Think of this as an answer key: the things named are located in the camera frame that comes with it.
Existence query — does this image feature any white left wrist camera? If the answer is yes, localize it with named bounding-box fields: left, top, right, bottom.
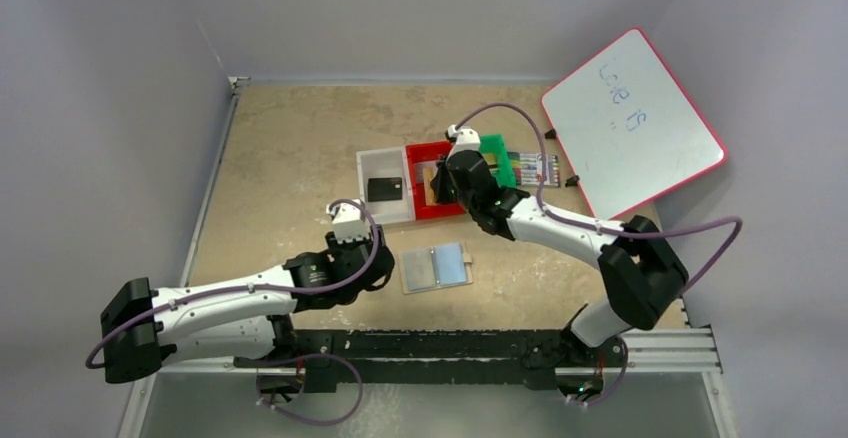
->
left=326, top=200, right=371, bottom=243

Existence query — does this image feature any gold card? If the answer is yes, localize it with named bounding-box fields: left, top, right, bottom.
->
left=421, top=165, right=439, bottom=206

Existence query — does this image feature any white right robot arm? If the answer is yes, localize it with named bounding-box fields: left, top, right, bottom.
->
left=431, top=150, right=689, bottom=365

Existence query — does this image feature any green plastic bin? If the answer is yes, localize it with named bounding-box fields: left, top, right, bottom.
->
left=479, top=134, right=516, bottom=188

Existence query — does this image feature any white plastic bin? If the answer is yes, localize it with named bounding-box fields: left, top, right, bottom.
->
left=356, top=147, right=415, bottom=225

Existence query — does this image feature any aluminium frame rail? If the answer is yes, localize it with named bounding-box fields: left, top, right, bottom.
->
left=119, top=326, right=723, bottom=438

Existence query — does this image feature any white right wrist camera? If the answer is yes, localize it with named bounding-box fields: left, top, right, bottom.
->
left=445, top=125, right=481, bottom=156

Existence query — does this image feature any pink framed whiteboard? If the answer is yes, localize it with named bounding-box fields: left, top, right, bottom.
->
left=541, top=28, right=726, bottom=219

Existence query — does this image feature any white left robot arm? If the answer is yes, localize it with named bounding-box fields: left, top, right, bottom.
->
left=86, top=233, right=395, bottom=384

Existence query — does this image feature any marker pen pack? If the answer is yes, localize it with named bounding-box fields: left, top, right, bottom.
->
left=507, top=151, right=561, bottom=188

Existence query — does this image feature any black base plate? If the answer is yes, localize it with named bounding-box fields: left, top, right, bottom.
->
left=234, top=329, right=625, bottom=393

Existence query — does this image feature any black credit card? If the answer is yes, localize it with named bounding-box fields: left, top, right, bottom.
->
left=366, top=177, right=405, bottom=202

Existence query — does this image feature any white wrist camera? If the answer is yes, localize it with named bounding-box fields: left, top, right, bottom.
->
left=326, top=200, right=371, bottom=243
left=445, top=125, right=481, bottom=156

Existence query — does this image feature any red plastic bin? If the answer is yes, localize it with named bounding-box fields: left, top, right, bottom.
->
left=406, top=141, right=465, bottom=221

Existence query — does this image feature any beige card holder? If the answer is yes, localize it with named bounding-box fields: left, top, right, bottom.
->
left=400, top=242, right=474, bottom=294

